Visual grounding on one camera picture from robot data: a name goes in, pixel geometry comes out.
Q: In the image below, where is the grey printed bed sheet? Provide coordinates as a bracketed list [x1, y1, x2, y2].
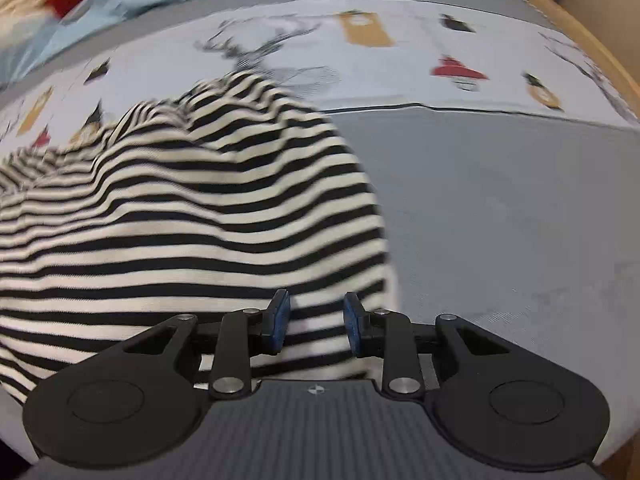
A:
[0, 0, 640, 461]

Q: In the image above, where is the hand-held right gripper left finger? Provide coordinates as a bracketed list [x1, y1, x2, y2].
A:
[120, 289, 292, 401]

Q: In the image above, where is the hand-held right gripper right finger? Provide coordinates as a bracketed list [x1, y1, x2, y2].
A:
[342, 291, 506, 400]

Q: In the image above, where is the black white striped shirt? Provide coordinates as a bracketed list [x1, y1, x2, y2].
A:
[0, 71, 401, 406]

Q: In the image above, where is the wooden bed frame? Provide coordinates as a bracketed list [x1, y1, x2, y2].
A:
[470, 0, 640, 126]

